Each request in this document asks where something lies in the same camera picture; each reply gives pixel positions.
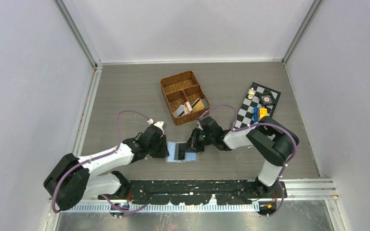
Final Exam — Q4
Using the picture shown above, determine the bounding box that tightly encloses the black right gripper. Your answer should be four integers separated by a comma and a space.
182, 128, 215, 153

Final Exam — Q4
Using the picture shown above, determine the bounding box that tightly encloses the gold credit card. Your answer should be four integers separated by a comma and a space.
191, 98, 205, 112

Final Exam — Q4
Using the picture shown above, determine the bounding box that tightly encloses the black credit card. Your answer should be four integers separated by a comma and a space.
177, 143, 191, 160

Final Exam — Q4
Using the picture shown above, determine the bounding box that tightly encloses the taupe leather card holder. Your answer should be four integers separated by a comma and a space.
165, 142, 199, 163

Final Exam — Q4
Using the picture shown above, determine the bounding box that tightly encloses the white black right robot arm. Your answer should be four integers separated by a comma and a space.
179, 116, 300, 198

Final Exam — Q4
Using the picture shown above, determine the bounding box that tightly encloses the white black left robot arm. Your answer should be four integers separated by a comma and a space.
43, 121, 168, 212

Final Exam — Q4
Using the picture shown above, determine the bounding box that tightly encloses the grey card stack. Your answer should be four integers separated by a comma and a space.
200, 98, 209, 108

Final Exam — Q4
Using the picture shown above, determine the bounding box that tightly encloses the striped grey card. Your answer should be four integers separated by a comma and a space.
173, 105, 186, 117

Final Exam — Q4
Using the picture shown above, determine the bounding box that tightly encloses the woven brown compartment basket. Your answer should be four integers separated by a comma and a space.
160, 71, 211, 126

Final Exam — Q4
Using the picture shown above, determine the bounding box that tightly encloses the orange blue toy block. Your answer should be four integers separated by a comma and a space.
253, 107, 268, 123

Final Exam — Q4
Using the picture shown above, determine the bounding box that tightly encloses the cream chess piece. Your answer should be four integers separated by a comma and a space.
248, 88, 255, 100

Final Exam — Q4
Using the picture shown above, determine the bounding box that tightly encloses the black white checkerboard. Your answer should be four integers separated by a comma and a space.
235, 82, 281, 128

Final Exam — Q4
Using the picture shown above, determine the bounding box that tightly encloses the black square framed object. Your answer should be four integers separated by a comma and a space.
259, 93, 275, 106

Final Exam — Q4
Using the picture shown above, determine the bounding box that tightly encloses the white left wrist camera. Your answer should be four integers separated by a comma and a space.
147, 118, 166, 134

